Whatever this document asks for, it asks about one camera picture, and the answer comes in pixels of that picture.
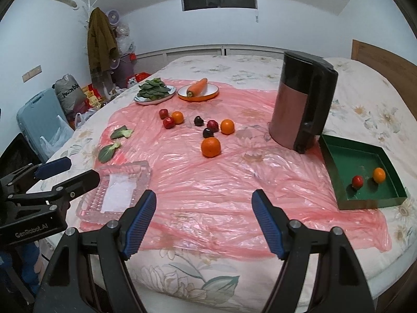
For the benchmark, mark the orange rimmed plate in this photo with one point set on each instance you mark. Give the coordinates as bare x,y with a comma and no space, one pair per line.
208,92

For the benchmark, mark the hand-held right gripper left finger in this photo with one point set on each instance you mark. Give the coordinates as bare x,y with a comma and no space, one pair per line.
140,225

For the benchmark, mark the small purple fan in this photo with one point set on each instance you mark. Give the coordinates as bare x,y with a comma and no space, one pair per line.
113,17

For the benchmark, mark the olive green coat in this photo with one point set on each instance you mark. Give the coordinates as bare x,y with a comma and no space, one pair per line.
101,39

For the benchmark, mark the green bok choy leaf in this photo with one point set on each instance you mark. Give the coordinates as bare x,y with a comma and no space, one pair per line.
109,151
121,133

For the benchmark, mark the pink plastic sheet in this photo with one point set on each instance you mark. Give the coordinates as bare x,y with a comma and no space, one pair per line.
195,186

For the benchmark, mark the white coat rack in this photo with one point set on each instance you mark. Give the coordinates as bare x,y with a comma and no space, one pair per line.
87,6

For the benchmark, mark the wooden headboard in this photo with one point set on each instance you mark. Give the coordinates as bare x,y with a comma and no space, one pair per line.
374,55

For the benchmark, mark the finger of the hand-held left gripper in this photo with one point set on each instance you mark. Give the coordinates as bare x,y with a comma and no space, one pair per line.
81,181
53,167

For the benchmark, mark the red bag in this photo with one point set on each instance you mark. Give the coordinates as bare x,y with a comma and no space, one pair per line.
138,77

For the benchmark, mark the small red apple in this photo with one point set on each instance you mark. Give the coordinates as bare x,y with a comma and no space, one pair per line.
163,113
357,181
168,122
212,125

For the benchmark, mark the yellow and red boxes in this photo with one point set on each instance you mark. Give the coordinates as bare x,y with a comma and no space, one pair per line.
93,95

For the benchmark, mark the clear plastic container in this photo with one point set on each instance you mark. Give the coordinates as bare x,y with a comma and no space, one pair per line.
136,172

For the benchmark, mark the wall switch strip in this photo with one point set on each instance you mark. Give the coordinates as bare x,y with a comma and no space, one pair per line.
32,73

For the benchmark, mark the carrot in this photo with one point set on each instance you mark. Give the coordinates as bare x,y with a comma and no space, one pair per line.
197,88

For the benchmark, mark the green tray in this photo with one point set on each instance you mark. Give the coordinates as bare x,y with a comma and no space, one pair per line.
352,159

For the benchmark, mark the clear plastic bags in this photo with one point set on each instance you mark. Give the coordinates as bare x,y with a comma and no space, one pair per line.
125,39

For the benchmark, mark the white plate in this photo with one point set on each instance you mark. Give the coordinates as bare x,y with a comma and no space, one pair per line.
169,92

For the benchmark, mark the black mesh chair back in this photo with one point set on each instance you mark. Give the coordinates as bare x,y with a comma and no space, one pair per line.
19,151

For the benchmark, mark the large orange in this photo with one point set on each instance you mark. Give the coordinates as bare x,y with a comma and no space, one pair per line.
210,147

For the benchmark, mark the small orange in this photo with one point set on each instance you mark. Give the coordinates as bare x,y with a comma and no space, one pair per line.
178,117
379,175

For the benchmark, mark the purple bin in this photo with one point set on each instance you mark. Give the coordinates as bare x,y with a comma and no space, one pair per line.
123,70

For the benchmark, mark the blue suitcase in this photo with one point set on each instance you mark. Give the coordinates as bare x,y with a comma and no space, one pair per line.
39,114

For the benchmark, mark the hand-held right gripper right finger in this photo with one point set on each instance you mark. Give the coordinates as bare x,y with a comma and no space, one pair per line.
267,225

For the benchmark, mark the dark plum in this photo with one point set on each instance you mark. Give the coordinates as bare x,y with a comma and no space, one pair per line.
208,132
198,121

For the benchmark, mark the grey printed bag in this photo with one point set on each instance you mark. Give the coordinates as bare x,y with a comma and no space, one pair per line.
69,93

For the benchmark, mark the medium orange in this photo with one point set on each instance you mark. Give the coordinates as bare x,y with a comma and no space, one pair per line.
227,126

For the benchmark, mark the white plastic bag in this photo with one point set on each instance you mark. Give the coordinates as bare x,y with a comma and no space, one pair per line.
84,117
57,140

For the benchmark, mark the bok choy pile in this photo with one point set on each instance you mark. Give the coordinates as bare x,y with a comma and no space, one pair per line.
152,88

